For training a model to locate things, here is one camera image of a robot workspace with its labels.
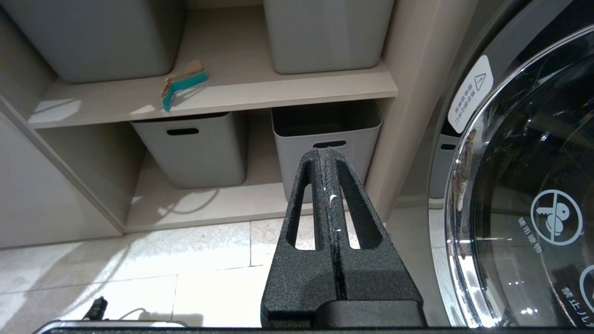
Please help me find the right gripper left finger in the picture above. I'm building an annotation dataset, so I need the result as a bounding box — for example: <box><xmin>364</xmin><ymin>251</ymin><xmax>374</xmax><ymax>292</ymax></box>
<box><xmin>261</xmin><ymin>148</ymin><xmax>336</xmax><ymax>328</ymax></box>

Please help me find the grey plastic storage bin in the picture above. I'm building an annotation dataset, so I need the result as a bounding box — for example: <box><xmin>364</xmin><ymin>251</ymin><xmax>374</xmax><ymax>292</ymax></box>
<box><xmin>0</xmin><ymin>0</ymin><xmax>186</xmax><ymax>84</ymax></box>
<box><xmin>130</xmin><ymin>111</ymin><xmax>247</xmax><ymax>189</ymax></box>
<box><xmin>271</xmin><ymin>101</ymin><xmax>383</xmax><ymax>203</ymax></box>
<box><xmin>263</xmin><ymin>0</ymin><xmax>395</xmax><ymax>75</ymax></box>

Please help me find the beige wooden shelf unit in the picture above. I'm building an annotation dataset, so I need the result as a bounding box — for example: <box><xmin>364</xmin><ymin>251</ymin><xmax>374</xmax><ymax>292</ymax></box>
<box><xmin>0</xmin><ymin>0</ymin><xmax>478</xmax><ymax>249</ymax></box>

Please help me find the washing machine glass door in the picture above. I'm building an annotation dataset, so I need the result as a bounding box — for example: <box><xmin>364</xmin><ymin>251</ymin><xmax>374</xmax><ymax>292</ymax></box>
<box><xmin>444</xmin><ymin>26</ymin><xmax>594</xmax><ymax>328</ymax></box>

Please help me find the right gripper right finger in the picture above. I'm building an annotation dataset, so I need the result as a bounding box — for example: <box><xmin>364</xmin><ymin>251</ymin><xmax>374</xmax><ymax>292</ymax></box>
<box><xmin>327</xmin><ymin>148</ymin><xmax>426</xmax><ymax>327</ymax></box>

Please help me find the black cable plug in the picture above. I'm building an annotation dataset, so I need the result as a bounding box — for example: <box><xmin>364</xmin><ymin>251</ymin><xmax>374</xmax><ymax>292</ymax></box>
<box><xmin>83</xmin><ymin>297</ymin><xmax>148</xmax><ymax>321</ymax></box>

